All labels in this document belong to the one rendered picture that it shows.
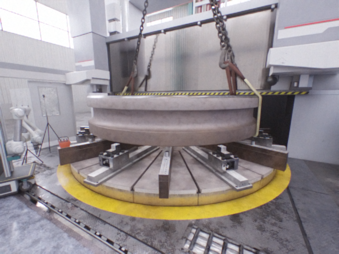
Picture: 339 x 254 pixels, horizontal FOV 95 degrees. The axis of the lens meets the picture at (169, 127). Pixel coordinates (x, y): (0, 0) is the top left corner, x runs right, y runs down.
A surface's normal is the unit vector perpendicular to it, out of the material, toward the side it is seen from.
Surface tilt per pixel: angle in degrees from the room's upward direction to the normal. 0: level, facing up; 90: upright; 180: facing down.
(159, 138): 90
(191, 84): 90
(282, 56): 90
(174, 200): 90
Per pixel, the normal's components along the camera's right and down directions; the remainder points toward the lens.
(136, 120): -0.30, 0.18
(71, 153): 0.66, 0.15
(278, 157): -0.75, 0.13
